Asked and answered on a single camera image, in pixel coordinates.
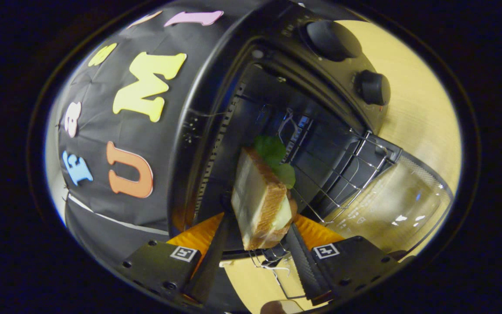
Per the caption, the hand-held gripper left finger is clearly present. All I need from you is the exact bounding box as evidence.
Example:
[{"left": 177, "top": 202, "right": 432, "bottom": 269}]
[{"left": 120, "top": 212, "right": 236, "bottom": 306}]

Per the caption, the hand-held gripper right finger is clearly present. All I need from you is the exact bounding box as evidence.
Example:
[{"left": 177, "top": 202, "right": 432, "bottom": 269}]
[{"left": 285, "top": 214, "right": 402, "bottom": 306}]

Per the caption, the toast sandwich with lettuce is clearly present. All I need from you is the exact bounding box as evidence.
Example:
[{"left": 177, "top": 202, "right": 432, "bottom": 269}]
[{"left": 231, "top": 135, "right": 298, "bottom": 251}]

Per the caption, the black toaster oven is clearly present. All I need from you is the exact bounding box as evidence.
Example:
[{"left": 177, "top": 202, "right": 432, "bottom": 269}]
[{"left": 167, "top": 0, "right": 454, "bottom": 262}]

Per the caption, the black backdrop cloth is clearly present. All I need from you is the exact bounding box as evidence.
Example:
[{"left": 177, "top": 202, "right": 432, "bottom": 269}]
[{"left": 57, "top": 7, "right": 251, "bottom": 262}]

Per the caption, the white string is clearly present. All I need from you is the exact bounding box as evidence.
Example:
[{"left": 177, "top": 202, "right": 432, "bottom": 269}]
[{"left": 251, "top": 251, "right": 293, "bottom": 277}]

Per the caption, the metal wire oven rack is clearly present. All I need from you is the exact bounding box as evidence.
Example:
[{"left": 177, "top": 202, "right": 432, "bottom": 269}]
[{"left": 277, "top": 109, "right": 402, "bottom": 225}]

